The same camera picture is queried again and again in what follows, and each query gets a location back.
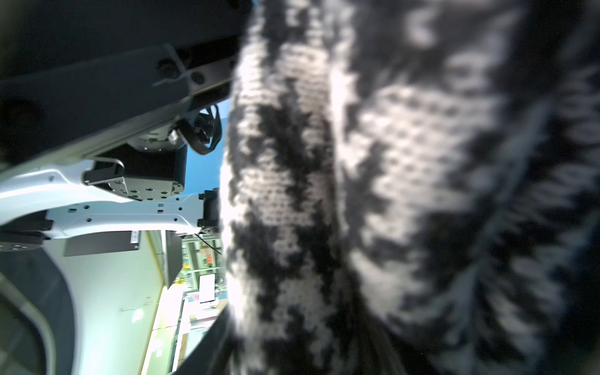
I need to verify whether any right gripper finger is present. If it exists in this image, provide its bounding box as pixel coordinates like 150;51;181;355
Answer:
173;309;234;375

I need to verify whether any black white patterned scarf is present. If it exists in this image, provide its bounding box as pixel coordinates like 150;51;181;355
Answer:
221;1;599;374

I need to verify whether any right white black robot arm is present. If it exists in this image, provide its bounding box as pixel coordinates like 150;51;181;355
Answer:
1;1;253;374

